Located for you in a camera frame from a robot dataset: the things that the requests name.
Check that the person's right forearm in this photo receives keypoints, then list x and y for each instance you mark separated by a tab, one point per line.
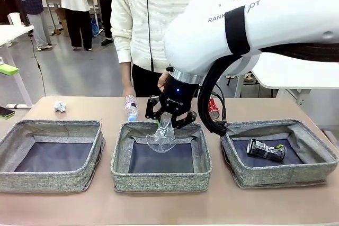
126	75

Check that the white paper ball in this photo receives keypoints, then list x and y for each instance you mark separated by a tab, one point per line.
60	106

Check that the brown cardboard box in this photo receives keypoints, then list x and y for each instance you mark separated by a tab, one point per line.
62	19

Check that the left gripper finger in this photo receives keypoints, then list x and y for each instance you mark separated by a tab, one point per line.
5	113
8	69

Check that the blue plastic bag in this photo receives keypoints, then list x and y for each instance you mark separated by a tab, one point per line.
96	28

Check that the grey fabric basket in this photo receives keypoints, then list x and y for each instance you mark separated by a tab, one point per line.
278	177
159	181
39	181

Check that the large white table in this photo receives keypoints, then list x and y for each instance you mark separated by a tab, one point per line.
296	77

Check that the beige slippers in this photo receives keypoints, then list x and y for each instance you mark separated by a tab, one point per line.
249	77

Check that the person's right hand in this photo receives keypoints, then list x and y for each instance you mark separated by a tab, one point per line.
128	90

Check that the clear plastic water bottle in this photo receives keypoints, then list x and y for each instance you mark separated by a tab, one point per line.
131	108

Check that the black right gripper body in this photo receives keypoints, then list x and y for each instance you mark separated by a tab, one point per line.
176	99

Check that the clear plastic cup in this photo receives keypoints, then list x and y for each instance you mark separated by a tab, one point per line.
162	138

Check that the red soda can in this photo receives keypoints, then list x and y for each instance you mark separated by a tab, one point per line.
214	108

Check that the person in white sweater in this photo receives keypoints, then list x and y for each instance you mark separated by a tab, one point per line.
137	25

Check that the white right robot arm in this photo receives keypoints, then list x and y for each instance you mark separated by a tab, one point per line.
278	19

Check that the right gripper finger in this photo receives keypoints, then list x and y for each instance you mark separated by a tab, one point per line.
186	120
151	107

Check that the crushed black green can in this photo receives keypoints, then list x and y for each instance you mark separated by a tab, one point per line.
265	149

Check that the person's left hand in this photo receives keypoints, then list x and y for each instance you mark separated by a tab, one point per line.
162	81

